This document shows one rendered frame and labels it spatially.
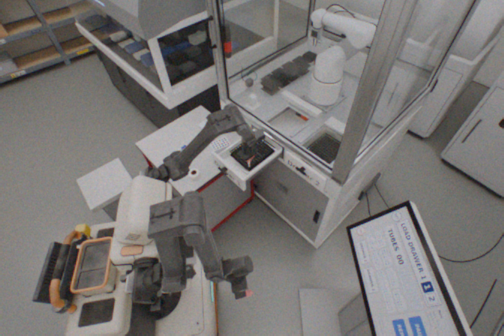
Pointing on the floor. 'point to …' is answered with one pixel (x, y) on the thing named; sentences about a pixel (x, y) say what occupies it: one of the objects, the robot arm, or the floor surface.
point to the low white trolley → (216, 178)
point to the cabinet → (316, 196)
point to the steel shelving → (38, 25)
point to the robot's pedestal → (105, 187)
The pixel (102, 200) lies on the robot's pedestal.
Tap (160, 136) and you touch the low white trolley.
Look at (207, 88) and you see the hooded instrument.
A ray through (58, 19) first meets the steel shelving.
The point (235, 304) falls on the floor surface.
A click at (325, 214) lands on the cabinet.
